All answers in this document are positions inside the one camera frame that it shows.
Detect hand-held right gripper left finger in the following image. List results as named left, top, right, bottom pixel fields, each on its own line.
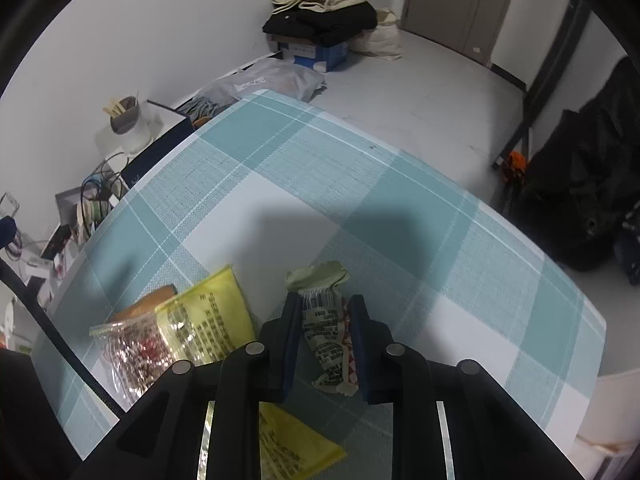
left=70, top=292, right=303, bottom=480

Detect teal checked tablecloth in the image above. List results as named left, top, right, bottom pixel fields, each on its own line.
left=31, top=89, right=607, bottom=480

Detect black framed open door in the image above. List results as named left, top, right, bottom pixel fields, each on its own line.
left=492, top=0, right=589, bottom=171

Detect bundle of wooden chopsticks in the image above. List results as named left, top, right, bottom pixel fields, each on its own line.
left=102, top=95, right=139, bottom=119

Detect grey entrance door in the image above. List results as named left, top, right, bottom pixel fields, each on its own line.
left=402, top=0, right=524, bottom=69

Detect grey plastic parcel bag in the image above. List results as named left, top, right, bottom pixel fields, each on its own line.
left=192, top=57, right=327, bottom=121

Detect yellow printed wrapper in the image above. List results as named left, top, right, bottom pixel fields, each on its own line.
left=157, top=262, right=349, bottom=480

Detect navy box with white lid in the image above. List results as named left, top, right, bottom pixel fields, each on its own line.
left=95, top=100, right=196, bottom=189

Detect blue cardboard box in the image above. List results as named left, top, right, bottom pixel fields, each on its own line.
left=267, top=34, right=350, bottom=72

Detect tangled black cables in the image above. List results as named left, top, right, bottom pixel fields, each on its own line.
left=81, top=152, right=127, bottom=212

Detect pile of clothes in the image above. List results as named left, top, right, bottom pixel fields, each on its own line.
left=262, top=0, right=379, bottom=49

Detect small black box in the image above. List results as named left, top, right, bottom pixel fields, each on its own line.
left=41, top=225, right=72, bottom=261

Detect black jacket on hook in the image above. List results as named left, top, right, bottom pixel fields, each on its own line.
left=515, top=55, right=640, bottom=272

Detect gold foil wrapper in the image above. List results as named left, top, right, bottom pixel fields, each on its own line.
left=107, top=284, right=179, bottom=325

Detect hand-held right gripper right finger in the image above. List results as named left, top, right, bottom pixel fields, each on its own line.
left=349, top=294, right=586, bottom=480

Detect white tote bag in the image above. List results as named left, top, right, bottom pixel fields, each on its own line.
left=350, top=8, right=404, bottom=61

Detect orange black item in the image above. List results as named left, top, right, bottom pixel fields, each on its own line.
left=501, top=151, right=529, bottom=184

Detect white grey cup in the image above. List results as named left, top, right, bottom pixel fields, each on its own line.
left=109, top=95, right=154, bottom=156

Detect clear crinkled plastic bag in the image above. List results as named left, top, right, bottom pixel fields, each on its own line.
left=89, top=305, right=201, bottom=407

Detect red checked snack wrapper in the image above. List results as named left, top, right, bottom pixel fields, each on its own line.
left=285, top=260, right=362, bottom=397

